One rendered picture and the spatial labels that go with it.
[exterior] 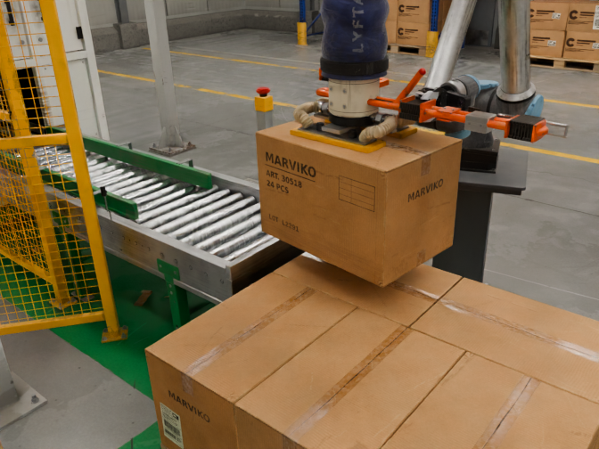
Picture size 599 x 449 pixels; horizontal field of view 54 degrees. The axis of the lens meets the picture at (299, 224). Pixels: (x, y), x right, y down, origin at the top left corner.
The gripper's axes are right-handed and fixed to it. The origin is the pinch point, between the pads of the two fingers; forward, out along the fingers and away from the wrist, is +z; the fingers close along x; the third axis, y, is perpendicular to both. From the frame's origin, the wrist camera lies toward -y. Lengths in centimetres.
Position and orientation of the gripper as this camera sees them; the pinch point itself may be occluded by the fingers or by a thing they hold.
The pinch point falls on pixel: (424, 109)
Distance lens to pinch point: 190.0
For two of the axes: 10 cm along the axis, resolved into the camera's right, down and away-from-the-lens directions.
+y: -7.7, -2.5, 5.8
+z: -6.4, 3.5, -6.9
